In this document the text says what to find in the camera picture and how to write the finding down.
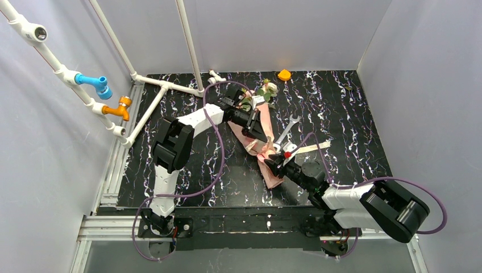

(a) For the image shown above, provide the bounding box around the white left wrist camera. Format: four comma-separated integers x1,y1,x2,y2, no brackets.
250,96,265,110

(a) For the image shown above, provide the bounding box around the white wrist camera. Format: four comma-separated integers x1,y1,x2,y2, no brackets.
280,141,299,167
250,96,265,110

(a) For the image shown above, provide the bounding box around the fake white rose stem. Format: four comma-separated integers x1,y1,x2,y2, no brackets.
239,88,252,111

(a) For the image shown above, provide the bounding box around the small orange object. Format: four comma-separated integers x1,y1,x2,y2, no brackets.
277,69,292,81

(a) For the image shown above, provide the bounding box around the metal wrench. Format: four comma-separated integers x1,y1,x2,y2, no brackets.
273,114,301,152

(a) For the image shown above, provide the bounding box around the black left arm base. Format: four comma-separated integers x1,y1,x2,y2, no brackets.
136,214,194,238

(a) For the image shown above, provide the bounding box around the white PVC pipe frame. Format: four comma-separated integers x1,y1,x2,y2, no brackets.
0,0,207,149

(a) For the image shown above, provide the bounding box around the fake cream rose stem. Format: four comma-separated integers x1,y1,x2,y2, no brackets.
255,78,279,103

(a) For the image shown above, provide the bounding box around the beige printed ribbon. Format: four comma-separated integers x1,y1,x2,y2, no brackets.
245,140,331,156

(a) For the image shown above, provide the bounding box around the pink wrapping paper sheet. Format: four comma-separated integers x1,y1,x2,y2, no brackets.
227,104,284,189

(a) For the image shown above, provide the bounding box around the brass orange tap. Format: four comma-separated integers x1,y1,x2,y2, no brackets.
101,96,132,122

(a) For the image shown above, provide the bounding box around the small white pipe fitting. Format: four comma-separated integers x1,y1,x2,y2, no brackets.
208,69,227,84

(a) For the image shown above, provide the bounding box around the aluminium rail frame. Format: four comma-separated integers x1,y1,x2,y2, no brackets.
70,83,429,273

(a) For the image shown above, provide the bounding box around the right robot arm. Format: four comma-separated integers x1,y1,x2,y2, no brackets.
265,154,430,243

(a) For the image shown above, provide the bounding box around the blue plastic tap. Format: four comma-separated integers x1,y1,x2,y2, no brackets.
74,73,113,100

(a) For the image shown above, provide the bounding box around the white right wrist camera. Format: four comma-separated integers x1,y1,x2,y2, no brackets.
280,141,299,167

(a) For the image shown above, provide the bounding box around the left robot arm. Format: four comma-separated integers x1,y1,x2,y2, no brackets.
149,90,268,217

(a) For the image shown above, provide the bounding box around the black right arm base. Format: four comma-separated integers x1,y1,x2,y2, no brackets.
303,210,363,257

